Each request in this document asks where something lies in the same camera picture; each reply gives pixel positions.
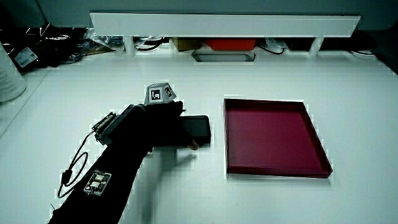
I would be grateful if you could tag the person's left hand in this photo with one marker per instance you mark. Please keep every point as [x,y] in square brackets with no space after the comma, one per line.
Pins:
[161,124]

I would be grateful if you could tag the black battery pack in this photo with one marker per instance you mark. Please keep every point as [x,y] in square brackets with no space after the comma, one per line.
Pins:
[199,127]

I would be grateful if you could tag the person's left forearm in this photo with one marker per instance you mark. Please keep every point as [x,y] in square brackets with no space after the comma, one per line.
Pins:
[109,161]

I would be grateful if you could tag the white desk shelf riser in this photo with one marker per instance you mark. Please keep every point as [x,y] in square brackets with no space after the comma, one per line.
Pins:
[224,26]

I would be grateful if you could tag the white desk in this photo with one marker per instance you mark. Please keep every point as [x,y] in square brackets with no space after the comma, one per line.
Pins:
[280,202]

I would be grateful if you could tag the brown cardboard box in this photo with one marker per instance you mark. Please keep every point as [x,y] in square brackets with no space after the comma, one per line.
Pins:
[186,44]

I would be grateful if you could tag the small grey sensor module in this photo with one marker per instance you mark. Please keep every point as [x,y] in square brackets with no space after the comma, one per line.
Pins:
[97,182]

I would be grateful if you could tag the clear plastic bag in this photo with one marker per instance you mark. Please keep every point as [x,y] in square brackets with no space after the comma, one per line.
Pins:
[104,42]

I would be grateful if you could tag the orange box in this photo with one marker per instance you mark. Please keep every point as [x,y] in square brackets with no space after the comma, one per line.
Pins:
[231,44]

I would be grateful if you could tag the red tray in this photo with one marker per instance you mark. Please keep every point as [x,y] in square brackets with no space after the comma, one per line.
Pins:
[273,140]

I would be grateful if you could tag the black plastic bag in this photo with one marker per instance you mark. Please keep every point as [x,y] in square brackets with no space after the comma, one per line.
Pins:
[49,46]

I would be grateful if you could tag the white cylindrical container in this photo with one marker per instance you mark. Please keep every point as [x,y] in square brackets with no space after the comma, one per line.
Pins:
[9,81]

